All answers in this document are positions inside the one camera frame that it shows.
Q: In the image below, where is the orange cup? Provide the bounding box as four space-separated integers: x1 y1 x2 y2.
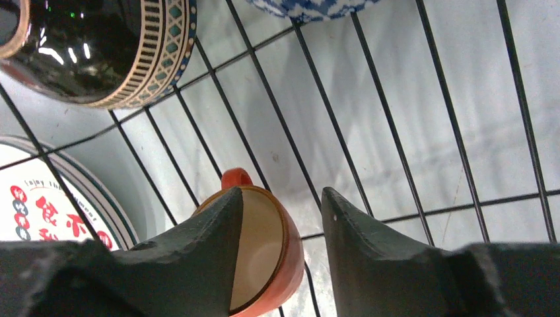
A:
194 167 304 316

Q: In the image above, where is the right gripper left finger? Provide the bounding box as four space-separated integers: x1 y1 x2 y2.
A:
1 188 243 316

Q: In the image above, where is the black wire dish rack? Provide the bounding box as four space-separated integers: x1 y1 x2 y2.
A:
1 1 559 316

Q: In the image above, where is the Just To Eat plate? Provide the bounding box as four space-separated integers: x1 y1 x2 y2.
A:
1 135 138 251

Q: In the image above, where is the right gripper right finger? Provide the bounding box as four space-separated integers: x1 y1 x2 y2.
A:
322 187 559 316

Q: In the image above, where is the dark brown glazed bowl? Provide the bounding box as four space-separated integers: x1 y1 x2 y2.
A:
1 0 198 109

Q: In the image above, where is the blue white patterned cup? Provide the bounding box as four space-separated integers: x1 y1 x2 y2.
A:
247 0 378 22

